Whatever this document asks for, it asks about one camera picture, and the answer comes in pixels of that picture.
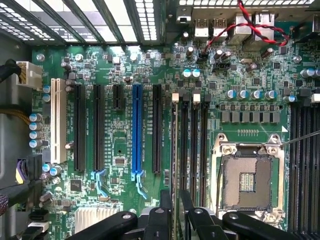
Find yellow braided wire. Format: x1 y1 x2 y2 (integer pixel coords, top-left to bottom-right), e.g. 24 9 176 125
0 107 31 126

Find open black PC case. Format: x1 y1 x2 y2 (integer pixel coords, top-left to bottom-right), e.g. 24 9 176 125
0 0 320 48

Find black SATA plug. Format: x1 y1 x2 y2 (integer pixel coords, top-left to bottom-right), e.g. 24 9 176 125
28 209 50 222

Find white power plug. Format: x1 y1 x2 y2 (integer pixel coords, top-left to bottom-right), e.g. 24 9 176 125
16 61 44 90

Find green Dell motherboard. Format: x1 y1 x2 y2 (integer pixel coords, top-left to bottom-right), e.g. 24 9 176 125
32 41 320 240

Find metal socket cover frame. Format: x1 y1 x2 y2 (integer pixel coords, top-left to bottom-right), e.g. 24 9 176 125
257 209 286 230

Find silver finned chipset heatsink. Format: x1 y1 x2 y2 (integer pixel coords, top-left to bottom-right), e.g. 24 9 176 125
74 206 120 235

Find red black twisted wire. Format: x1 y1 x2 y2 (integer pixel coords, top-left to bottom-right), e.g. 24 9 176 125
201 0 291 55

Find metal CPU socket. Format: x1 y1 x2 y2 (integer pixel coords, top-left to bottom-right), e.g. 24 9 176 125
211 132 286 227

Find white expansion slot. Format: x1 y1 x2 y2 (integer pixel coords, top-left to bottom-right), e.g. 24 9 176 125
50 77 68 165

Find long black expansion slot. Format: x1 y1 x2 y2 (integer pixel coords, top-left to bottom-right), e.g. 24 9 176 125
73 83 87 173
151 84 163 175
90 84 108 198

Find thin steel locking lever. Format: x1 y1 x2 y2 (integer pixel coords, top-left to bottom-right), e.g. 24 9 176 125
281 130 320 146
216 156 225 219

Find silver power supply unit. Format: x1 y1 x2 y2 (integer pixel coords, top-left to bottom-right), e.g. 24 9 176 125
0 33 33 240

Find blue expansion slot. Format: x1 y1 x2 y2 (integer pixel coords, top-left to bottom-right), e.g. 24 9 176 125
131 84 149 200

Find black sleeved cable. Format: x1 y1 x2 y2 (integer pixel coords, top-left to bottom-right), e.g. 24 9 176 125
0 58 21 85

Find short black expansion slot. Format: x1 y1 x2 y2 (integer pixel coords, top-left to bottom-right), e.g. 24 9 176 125
111 84 125 112

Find black plug purple wires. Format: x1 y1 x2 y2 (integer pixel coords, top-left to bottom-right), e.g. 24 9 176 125
14 153 43 186

